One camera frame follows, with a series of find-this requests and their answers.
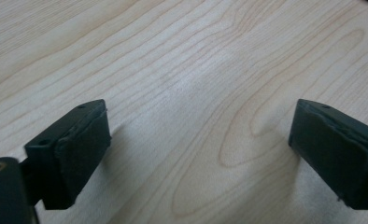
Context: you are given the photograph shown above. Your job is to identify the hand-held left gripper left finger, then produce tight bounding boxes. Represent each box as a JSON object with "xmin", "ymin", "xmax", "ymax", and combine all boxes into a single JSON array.
[{"xmin": 23, "ymin": 99, "xmax": 112, "ymax": 211}]

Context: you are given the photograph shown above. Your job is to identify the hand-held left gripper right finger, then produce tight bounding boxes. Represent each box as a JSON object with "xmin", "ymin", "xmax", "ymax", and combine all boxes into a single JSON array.
[{"xmin": 288, "ymin": 98, "xmax": 368, "ymax": 211}]

